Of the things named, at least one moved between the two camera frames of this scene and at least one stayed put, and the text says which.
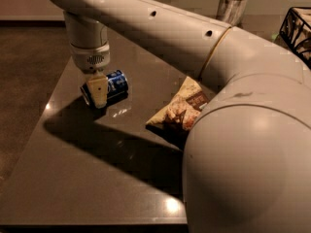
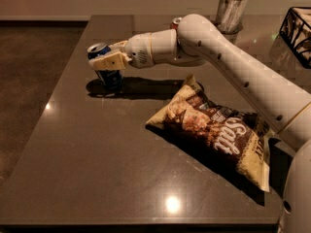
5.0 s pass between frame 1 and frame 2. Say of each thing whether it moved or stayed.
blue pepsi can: moved
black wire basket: stayed
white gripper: moved
